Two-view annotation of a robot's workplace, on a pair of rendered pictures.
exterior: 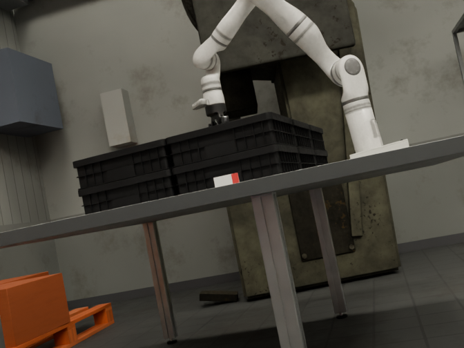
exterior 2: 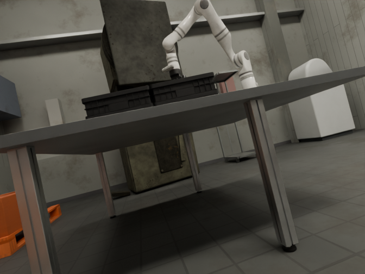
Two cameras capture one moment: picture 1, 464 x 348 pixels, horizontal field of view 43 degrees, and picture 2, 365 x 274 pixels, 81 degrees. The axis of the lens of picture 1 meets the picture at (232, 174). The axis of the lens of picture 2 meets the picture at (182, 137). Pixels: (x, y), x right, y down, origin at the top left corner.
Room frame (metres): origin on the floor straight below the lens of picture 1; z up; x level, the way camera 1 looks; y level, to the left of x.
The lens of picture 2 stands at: (0.89, 0.63, 0.54)
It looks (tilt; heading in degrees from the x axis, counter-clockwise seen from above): 2 degrees up; 335
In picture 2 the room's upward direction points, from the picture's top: 13 degrees counter-clockwise
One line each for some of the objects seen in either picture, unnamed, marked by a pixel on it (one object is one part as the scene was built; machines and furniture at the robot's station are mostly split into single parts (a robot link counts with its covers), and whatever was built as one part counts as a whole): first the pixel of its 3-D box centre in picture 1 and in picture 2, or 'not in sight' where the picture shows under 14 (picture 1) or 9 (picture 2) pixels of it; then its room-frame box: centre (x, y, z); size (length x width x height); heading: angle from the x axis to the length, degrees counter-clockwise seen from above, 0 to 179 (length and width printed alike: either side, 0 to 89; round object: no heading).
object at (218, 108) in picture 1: (217, 116); (176, 76); (2.09, 0.01, 0.97); 0.08 x 0.08 x 0.09
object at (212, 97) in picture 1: (208, 97); (171, 66); (2.09, 0.03, 1.05); 0.11 x 0.09 x 0.06; 114
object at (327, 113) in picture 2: not in sight; (315, 100); (3.77, -4.00, 0.82); 0.84 x 0.75 x 1.65; 77
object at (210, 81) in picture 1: (209, 71); (170, 52); (2.10, 0.01, 1.14); 0.09 x 0.07 x 0.15; 146
